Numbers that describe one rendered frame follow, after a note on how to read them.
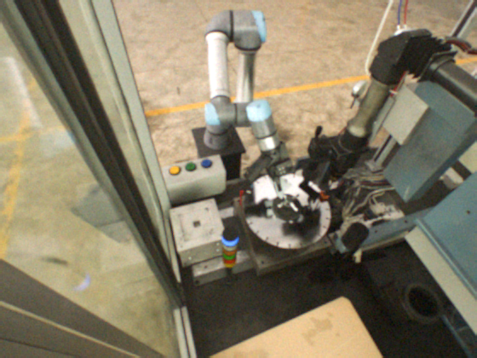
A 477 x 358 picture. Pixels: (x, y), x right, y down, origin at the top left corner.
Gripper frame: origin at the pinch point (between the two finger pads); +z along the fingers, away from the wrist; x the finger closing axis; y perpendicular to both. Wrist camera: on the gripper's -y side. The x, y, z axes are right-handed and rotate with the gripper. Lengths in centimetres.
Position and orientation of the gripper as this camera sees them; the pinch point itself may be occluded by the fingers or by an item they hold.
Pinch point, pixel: (278, 196)
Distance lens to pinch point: 104.6
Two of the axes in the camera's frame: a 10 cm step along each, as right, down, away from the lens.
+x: -2.7, -3.7, 8.9
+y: 9.1, -4.0, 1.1
